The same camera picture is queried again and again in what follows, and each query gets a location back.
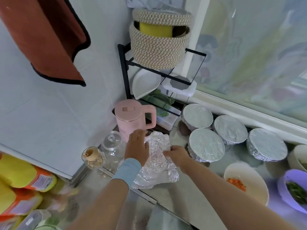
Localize clear glass jar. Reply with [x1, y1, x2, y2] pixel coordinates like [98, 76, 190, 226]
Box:
[100, 131, 127, 173]

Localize beige bowl with greens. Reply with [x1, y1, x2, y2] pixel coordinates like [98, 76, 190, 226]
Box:
[288, 144, 307, 172]

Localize person's left hand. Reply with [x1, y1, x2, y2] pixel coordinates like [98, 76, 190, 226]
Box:
[124, 129, 151, 167]

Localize clear plastic box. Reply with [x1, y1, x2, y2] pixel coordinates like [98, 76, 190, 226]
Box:
[155, 110, 180, 132]

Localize black metal rack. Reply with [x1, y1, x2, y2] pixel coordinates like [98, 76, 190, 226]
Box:
[117, 42, 207, 120]

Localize red hanging towel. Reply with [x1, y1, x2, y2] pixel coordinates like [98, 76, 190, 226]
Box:
[0, 0, 91, 87]

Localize woven rope basket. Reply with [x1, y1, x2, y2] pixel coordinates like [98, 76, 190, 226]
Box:
[129, 21, 192, 71]

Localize white plate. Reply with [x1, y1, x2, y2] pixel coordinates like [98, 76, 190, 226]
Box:
[132, 68, 164, 100]

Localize window with cartoon film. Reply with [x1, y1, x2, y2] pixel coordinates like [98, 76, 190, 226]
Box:
[185, 0, 307, 144]

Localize pink electric kettle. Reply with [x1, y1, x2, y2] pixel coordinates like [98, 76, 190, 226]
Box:
[114, 99, 157, 142]

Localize person's right forearm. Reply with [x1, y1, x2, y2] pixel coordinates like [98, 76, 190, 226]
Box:
[180, 160, 295, 230]

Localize purple bowl chopped greens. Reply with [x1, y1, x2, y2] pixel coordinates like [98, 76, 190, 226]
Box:
[277, 169, 307, 214]

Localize yellow orange packet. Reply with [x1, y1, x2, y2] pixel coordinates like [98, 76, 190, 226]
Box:
[0, 180, 44, 217]
[0, 153, 58, 193]

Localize woven rope basket lid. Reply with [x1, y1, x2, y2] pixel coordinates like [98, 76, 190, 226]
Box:
[132, 8, 193, 27]

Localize stainless steel countertop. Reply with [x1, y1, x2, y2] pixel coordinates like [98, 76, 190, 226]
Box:
[67, 112, 307, 230]

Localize yellow item in basket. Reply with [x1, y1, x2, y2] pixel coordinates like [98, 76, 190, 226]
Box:
[139, 22, 174, 38]

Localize stack of aluminium foil sheets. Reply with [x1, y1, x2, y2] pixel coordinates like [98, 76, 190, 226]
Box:
[133, 131, 180, 189]

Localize person's left forearm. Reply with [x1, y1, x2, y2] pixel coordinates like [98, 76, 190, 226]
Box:
[67, 179, 130, 230]

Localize foil-covered bowl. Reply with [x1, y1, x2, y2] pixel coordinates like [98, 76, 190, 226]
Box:
[181, 104, 214, 131]
[213, 115, 248, 146]
[247, 128, 288, 162]
[187, 128, 225, 163]

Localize light blue wristband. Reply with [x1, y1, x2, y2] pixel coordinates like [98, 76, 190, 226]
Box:
[112, 158, 143, 189]

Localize person's right hand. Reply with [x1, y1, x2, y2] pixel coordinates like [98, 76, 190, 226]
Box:
[163, 145, 193, 172]

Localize white bowl carrot pieces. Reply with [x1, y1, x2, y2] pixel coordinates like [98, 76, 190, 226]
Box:
[224, 162, 270, 206]

